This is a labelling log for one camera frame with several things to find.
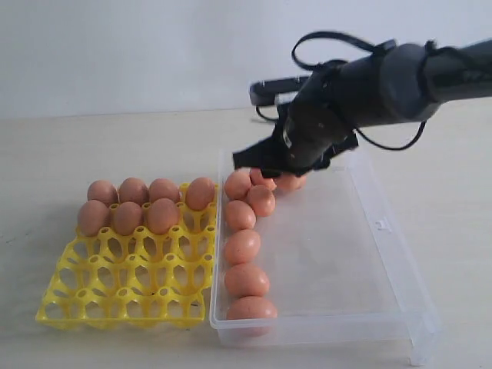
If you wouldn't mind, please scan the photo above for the brown egg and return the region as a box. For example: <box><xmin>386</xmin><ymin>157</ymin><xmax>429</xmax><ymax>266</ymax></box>
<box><xmin>247</xmin><ymin>184</ymin><xmax>276</xmax><ymax>218</ymax></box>
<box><xmin>113</xmin><ymin>201</ymin><xmax>144</xmax><ymax>236</ymax></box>
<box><xmin>147</xmin><ymin>198</ymin><xmax>180</xmax><ymax>234</ymax></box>
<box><xmin>249</xmin><ymin>168</ymin><xmax>277</xmax><ymax>191</ymax></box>
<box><xmin>224</xmin><ymin>171</ymin><xmax>252</xmax><ymax>201</ymax></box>
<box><xmin>224</xmin><ymin>263</ymin><xmax>270</xmax><ymax>298</ymax></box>
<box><xmin>118</xmin><ymin>177</ymin><xmax>149</xmax><ymax>205</ymax></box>
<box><xmin>78</xmin><ymin>200</ymin><xmax>111</xmax><ymax>237</ymax></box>
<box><xmin>148</xmin><ymin>178</ymin><xmax>181</xmax><ymax>203</ymax></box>
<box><xmin>185</xmin><ymin>177</ymin><xmax>215</xmax><ymax>211</ymax></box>
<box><xmin>87</xmin><ymin>180</ymin><xmax>118</xmax><ymax>206</ymax></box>
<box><xmin>224</xmin><ymin>229</ymin><xmax>261</xmax><ymax>265</ymax></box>
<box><xmin>274</xmin><ymin>174</ymin><xmax>307</xmax><ymax>192</ymax></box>
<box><xmin>225</xmin><ymin>200</ymin><xmax>256</xmax><ymax>231</ymax></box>
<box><xmin>226</xmin><ymin>296</ymin><xmax>278</xmax><ymax>320</ymax></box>

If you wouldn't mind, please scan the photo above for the yellow plastic egg tray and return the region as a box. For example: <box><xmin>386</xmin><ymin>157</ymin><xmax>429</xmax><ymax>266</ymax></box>
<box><xmin>36</xmin><ymin>183</ymin><xmax>218</xmax><ymax>329</ymax></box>

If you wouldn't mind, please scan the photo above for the black cable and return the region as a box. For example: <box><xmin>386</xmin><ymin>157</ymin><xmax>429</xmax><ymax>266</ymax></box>
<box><xmin>251</xmin><ymin>31</ymin><xmax>474</xmax><ymax>151</ymax></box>

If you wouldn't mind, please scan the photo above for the clear plastic container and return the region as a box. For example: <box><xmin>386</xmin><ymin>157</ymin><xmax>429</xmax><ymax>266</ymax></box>
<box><xmin>209</xmin><ymin>149</ymin><xmax>440</xmax><ymax>366</ymax></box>

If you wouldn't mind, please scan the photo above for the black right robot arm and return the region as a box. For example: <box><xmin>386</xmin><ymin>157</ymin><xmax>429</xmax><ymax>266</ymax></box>
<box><xmin>232</xmin><ymin>32</ymin><xmax>491</xmax><ymax>178</ymax></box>

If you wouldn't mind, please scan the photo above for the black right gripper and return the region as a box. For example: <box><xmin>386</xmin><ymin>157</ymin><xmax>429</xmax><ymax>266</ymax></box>
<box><xmin>232</xmin><ymin>63</ymin><xmax>360</xmax><ymax>179</ymax></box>

